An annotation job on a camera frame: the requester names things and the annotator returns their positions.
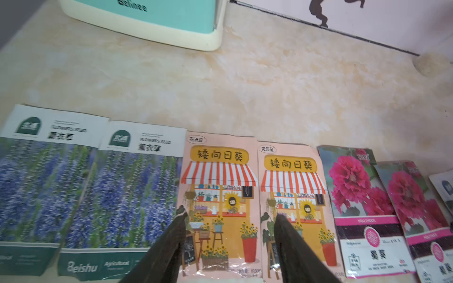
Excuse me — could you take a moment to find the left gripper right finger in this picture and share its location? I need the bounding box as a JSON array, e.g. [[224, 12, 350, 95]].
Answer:
[[274, 215, 340, 283]]

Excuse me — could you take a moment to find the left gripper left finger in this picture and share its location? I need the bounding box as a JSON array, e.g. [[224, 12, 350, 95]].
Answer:
[[120, 205, 188, 283]]

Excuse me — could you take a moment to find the pink flower packet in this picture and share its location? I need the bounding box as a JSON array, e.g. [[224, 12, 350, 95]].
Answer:
[[375, 161, 453, 283], [317, 146, 416, 279]]

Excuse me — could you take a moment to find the lavender packet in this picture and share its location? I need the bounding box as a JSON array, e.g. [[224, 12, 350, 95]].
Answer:
[[57, 121, 186, 281], [1, 104, 109, 276]]

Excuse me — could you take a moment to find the sunflower shop packet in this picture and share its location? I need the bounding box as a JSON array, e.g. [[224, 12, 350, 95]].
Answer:
[[178, 132, 263, 281], [258, 141, 346, 283]]

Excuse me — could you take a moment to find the purple flower packet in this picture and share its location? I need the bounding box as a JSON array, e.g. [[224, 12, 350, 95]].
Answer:
[[429, 170, 453, 214]]

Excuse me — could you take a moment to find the mint green toaster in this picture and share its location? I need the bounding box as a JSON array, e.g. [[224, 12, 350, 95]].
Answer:
[[60, 1, 227, 51]]

